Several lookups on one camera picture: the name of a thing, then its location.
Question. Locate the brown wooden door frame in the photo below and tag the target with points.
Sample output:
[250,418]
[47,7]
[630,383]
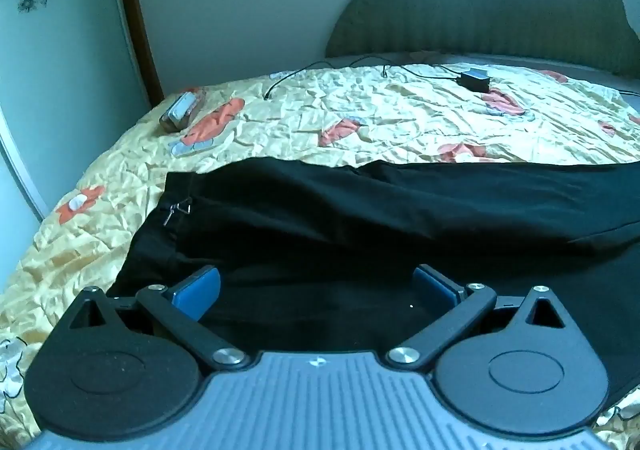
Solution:
[141,50]

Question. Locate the floral wardrobe door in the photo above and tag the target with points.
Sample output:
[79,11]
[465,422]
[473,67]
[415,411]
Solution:
[69,89]

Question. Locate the dark padded headboard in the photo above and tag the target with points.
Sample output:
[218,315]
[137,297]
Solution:
[594,33]

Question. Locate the small packaged box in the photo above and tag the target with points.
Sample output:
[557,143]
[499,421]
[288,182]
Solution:
[180,114]

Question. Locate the black pants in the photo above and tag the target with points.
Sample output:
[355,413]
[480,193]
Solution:
[320,259]

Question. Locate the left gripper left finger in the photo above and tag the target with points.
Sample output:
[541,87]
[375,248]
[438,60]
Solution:
[116,368]

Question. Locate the yellow floral bedsheet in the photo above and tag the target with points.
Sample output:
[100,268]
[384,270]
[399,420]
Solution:
[349,116]

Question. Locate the black power adapter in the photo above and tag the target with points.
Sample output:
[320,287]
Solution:
[474,80]

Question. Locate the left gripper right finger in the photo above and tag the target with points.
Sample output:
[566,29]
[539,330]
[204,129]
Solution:
[504,360]

